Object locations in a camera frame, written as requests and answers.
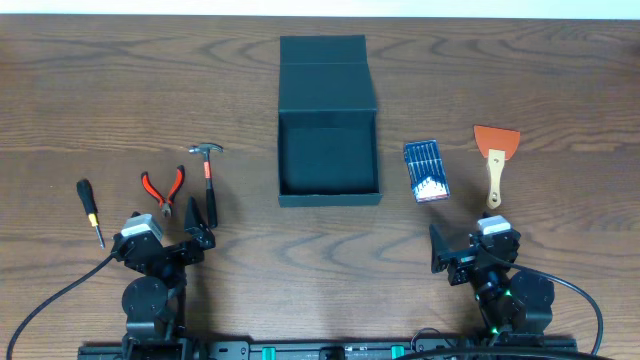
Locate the blue precision screwdriver set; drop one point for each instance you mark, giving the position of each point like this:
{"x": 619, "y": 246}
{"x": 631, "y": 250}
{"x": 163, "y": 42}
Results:
{"x": 426, "y": 171}

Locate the orange scraper wooden handle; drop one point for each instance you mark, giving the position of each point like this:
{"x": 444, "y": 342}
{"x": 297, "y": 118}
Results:
{"x": 497, "y": 145}

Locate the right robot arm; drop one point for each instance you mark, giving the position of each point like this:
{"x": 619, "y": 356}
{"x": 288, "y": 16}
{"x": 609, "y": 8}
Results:
{"x": 509, "y": 305}

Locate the steel claw hammer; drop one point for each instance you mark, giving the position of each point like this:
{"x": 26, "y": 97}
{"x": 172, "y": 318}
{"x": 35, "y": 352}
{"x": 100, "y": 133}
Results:
{"x": 205, "y": 149}

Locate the dark green gift box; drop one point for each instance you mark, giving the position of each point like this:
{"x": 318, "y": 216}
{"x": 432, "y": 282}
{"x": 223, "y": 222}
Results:
{"x": 327, "y": 108}

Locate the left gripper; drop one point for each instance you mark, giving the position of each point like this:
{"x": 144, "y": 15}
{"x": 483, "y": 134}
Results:
{"x": 170, "y": 252}

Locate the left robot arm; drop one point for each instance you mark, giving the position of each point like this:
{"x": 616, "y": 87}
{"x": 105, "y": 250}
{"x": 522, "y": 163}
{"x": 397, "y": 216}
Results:
{"x": 154, "y": 304}

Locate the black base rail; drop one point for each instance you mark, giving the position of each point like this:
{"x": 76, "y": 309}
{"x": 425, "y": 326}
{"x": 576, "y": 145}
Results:
{"x": 242, "y": 350}

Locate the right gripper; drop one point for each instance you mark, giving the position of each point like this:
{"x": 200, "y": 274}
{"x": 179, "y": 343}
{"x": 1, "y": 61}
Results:
{"x": 464, "y": 260}

